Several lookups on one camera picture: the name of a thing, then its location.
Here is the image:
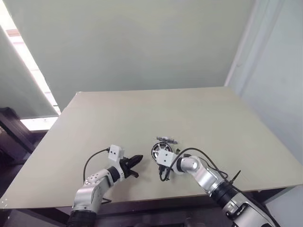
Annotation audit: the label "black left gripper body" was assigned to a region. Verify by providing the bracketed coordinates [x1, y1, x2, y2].
[119, 157, 133, 180]

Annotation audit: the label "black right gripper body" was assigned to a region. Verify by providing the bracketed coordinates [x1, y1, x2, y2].
[158, 165, 175, 177]

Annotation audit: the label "motor stator housing copper coils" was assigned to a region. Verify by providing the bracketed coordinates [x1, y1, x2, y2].
[151, 141, 173, 165]

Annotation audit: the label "motor cover with circuit board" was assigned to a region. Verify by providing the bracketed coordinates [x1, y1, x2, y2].
[155, 135, 179, 145]

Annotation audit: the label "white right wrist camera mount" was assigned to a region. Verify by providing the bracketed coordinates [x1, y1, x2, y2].
[157, 149, 178, 171]

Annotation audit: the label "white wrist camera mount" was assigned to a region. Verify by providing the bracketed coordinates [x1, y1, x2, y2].
[157, 149, 178, 171]
[107, 144, 126, 183]

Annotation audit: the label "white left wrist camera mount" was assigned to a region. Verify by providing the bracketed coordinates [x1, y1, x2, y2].
[107, 144, 126, 183]

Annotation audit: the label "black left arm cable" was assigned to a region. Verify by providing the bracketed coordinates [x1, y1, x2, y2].
[82, 147, 111, 204]

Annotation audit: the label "white wall conduit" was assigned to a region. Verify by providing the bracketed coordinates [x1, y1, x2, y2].
[223, 0, 267, 87]

